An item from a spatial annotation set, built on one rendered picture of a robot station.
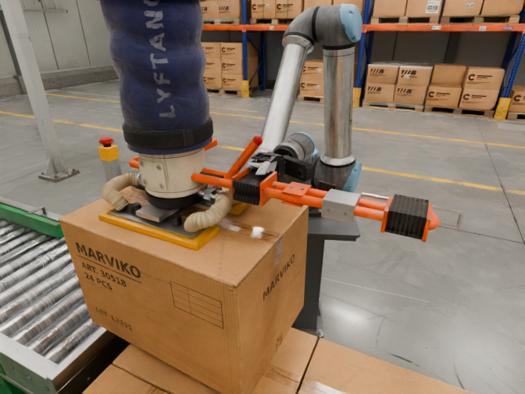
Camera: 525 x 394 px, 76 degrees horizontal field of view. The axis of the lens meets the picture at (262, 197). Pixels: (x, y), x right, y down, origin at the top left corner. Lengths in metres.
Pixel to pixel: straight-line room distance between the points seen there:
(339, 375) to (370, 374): 0.10
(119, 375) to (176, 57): 0.99
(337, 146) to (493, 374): 1.41
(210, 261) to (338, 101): 0.82
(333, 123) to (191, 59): 0.72
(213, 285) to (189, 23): 0.56
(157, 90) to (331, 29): 0.69
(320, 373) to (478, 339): 1.29
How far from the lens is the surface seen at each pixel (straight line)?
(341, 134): 1.40
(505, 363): 2.31
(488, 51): 9.10
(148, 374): 1.29
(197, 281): 0.79
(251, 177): 0.83
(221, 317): 0.81
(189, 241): 0.84
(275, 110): 1.22
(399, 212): 0.70
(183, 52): 0.82
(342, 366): 1.28
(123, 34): 0.83
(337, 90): 1.34
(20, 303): 1.75
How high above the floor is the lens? 1.55
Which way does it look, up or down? 27 degrees down
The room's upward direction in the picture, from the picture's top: straight up
